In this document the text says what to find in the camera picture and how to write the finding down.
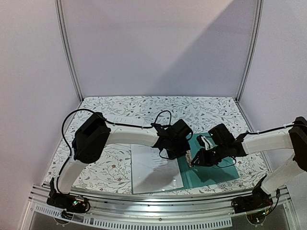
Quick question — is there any teal plastic folder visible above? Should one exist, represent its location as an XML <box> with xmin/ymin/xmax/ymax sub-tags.
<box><xmin>176</xmin><ymin>133</ymin><xmax>240</xmax><ymax>189</ymax></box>

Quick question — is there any white printed paper sheet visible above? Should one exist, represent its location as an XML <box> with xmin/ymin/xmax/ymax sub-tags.
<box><xmin>131</xmin><ymin>145</ymin><xmax>184</xmax><ymax>194</ymax></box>

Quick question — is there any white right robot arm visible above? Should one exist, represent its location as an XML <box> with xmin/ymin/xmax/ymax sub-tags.
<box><xmin>191</xmin><ymin>116</ymin><xmax>307</xmax><ymax>209</ymax></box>

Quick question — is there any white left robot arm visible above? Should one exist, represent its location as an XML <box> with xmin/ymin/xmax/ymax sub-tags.
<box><xmin>52</xmin><ymin>112</ymin><xmax>193</xmax><ymax>208</ymax></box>

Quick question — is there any white paper stack on mat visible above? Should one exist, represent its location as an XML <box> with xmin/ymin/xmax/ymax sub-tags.
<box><xmin>111</xmin><ymin>116</ymin><xmax>144</xmax><ymax>127</ymax></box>

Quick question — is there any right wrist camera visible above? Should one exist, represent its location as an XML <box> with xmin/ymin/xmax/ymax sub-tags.
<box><xmin>196</xmin><ymin>135</ymin><xmax>213</xmax><ymax>150</ymax></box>

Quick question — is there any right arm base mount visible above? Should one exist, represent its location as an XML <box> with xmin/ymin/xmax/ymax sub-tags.
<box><xmin>231</xmin><ymin>186</ymin><xmax>280</xmax><ymax>225</ymax></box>

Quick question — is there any aluminium front rail frame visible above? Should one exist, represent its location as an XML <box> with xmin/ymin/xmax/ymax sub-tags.
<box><xmin>20</xmin><ymin>185</ymin><xmax>300</xmax><ymax>230</ymax></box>

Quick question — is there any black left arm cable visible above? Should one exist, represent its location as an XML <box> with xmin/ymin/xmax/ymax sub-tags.
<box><xmin>51</xmin><ymin>109</ymin><xmax>172</xmax><ymax>187</ymax></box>

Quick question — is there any aluminium corner post right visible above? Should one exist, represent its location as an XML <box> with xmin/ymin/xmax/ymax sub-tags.
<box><xmin>236</xmin><ymin>0</ymin><xmax>263</xmax><ymax>103</ymax></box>

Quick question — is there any aluminium corner post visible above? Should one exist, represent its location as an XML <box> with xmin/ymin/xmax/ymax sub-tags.
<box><xmin>236</xmin><ymin>0</ymin><xmax>263</xmax><ymax>103</ymax></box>
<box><xmin>55</xmin><ymin>0</ymin><xmax>84</xmax><ymax>102</ymax></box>

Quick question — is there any aluminium corner post left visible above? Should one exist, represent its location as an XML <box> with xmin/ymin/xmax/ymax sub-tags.
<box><xmin>55</xmin><ymin>0</ymin><xmax>84</xmax><ymax>102</ymax></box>

